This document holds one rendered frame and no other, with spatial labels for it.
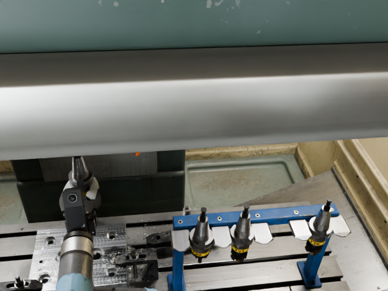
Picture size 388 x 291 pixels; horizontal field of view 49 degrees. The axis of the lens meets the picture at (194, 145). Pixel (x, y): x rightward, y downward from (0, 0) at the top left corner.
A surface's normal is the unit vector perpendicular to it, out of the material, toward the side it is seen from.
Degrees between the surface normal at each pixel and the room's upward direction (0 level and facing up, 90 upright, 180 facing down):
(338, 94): 90
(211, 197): 0
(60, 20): 90
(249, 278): 0
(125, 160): 90
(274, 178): 0
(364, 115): 90
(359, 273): 24
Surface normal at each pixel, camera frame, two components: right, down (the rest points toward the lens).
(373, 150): -0.99, 0.06
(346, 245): -0.36, -0.68
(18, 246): 0.04, -0.77
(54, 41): 0.14, 0.63
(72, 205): 0.18, 0.13
